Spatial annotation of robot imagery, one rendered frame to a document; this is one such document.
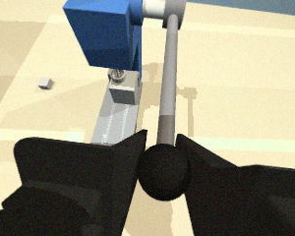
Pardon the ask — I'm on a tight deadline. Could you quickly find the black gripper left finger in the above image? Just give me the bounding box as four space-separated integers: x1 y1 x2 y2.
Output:
13 129 148 236

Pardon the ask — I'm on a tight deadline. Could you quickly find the tan block with round hole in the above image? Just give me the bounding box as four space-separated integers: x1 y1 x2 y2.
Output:
109 70 139 105

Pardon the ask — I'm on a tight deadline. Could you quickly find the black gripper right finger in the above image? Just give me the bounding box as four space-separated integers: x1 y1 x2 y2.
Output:
175 134 295 236

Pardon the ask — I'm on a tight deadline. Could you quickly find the small white cube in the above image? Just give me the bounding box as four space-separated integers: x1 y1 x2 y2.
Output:
37 77 54 89

